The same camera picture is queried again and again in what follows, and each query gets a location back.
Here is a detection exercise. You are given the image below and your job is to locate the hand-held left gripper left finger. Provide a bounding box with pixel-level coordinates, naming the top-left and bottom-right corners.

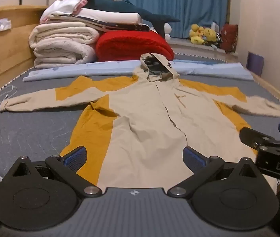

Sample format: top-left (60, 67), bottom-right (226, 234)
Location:
top-left (4, 146), bottom-right (103, 198)

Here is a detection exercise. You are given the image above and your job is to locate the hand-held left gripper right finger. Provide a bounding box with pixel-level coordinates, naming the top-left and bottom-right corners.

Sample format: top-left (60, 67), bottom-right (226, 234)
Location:
top-left (167, 146), bottom-right (266, 198)

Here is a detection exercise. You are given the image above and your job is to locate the beige and yellow hooded jacket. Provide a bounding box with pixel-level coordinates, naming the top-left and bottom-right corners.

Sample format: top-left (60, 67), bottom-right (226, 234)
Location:
top-left (0, 53), bottom-right (280, 191)

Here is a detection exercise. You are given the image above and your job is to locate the grey mattress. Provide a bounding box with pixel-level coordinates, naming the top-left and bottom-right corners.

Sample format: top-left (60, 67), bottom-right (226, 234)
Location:
top-left (0, 52), bottom-right (280, 181)

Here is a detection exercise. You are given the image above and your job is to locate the purple box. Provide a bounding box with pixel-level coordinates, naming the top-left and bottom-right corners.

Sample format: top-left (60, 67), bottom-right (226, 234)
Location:
top-left (247, 51), bottom-right (264, 77)

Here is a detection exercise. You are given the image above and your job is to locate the light blue folded sheet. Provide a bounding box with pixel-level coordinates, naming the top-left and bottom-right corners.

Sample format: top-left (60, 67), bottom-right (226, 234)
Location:
top-left (23, 59), bottom-right (254, 83)

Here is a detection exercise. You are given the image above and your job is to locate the red cushion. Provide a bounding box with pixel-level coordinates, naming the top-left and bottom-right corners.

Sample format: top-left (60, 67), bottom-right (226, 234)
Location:
top-left (220, 23), bottom-right (239, 54)

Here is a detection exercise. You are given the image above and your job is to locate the yellow plush toy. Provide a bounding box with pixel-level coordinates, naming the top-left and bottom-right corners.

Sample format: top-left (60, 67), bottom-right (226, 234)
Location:
top-left (189, 24), bottom-right (206, 45)
top-left (202, 28), bottom-right (217, 45)

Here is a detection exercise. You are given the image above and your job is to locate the black white striped toy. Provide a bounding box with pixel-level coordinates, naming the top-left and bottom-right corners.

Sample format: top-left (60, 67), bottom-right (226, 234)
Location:
top-left (210, 22), bottom-right (223, 43)

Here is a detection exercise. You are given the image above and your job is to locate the cream folded quilt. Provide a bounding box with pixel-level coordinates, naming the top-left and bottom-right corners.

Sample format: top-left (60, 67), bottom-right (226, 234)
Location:
top-left (29, 22), bottom-right (100, 70)

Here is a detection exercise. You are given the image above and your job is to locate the red folded blanket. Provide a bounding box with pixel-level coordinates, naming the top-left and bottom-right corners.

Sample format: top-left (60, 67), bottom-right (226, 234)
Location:
top-left (95, 31), bottom-right (175, 62)

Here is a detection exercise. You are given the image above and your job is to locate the navy patterned cloth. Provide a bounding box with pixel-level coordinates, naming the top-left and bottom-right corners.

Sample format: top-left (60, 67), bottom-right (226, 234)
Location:
top-left (48, 14), bottom-right (151, 33)

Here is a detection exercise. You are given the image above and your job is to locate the white folded pillow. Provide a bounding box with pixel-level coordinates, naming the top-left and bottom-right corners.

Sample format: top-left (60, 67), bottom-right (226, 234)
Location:
top-left (77, 8), bottom-right (143, 26)

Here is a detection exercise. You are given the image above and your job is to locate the white and pink cloth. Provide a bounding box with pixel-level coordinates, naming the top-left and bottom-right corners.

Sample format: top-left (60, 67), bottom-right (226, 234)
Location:
top-left (40, 0), bottom-right (89, 23)

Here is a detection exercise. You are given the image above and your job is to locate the blue curtain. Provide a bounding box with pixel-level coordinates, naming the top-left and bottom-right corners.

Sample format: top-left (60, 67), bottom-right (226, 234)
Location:
top-left (123, 0), bottom-right (231, 40)

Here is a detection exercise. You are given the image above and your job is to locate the dark blue shark plush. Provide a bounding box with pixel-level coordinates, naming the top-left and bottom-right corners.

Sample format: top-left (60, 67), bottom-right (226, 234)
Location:
top-left (84, 0), bottom-right (181, 40)

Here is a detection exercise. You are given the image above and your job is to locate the white charging cable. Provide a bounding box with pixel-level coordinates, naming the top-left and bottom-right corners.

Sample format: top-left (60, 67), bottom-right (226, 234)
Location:
top-left (0, 85), bottom-right (18, 107)

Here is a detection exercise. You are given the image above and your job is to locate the wooden bed frame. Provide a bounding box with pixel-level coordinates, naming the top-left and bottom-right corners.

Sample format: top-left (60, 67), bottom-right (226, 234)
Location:
top-left (0, 5), bottom-right (280, 111)

